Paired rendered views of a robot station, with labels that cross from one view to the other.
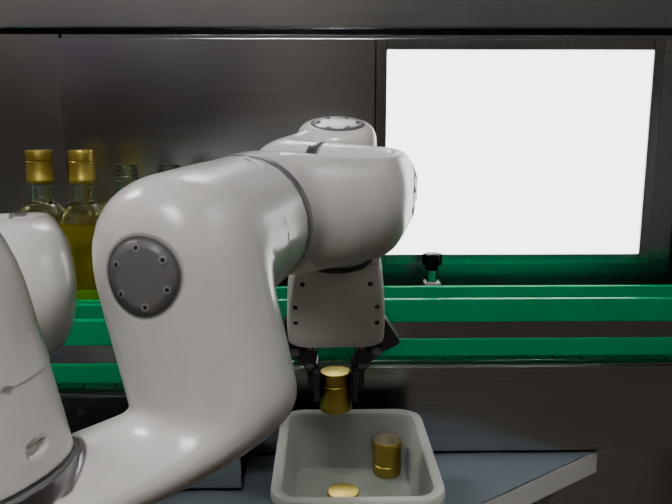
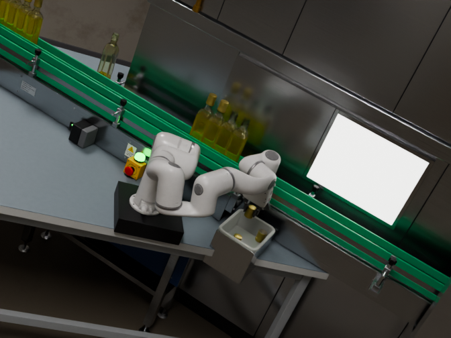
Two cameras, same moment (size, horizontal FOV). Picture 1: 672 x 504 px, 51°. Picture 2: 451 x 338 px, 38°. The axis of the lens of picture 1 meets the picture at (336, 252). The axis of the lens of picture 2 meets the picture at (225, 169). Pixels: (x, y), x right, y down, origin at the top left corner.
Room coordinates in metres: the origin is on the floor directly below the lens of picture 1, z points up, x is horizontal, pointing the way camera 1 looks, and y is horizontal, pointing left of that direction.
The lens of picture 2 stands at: (-1.43, -0.49, 2.18)
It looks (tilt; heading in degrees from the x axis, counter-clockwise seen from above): 27 degrees down; 17
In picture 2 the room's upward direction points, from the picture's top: 23 degrees clockwise
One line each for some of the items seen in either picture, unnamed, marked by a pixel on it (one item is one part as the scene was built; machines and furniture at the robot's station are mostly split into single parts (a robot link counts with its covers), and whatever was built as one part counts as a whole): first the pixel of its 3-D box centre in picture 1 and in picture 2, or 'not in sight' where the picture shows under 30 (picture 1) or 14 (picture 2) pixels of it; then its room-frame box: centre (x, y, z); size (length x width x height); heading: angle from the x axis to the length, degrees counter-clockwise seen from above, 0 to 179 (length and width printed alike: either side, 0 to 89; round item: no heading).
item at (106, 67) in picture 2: not in sight; (108, 60); (1.04, 0.97, 1.01); 0.06 x 0.06 x 0.26; 10
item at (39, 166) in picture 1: (39, 166); (211, 99); (0.95, 0.40, 1.14); 0.04 x 0.04 x 0.04
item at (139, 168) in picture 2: not in sight; (135, 167); (0.75, 0.52, 0.79); 0.07 x 0.07 x 0.07; 1
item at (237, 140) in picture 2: not in sight; (233, 150); (0.95, 0.22, 0.99); 0.06 x 0.06 x 0.21; 0
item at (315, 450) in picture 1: (354, 484); (243, 237); (0.73, -0.02, 0.80); 0.22 x 0.17 x 0.09; 1
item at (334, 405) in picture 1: (335, 389); (250, 211); (0.73, 0.00, 0.91); 0.04 x 0.04 x 0.04
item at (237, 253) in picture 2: not in sight; (245, 235); (0.76, -0.02, 0.79); 0.27 x 0.17 x 0.08; 1
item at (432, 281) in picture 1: (429, 294); (311, 197); (1.03, -0.14, 0.94); 0.07 x 0.04 x 0.13; 1
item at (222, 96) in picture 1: (361, 154); (315, 140); (1.09, -0.04, 1.15); 0.90 x 0.03 x 0.34; 91
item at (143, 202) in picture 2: not in sight; (151, 190); (0.52, 0.32, 0.89); 0.16 x 0.13 x 0.15; 33
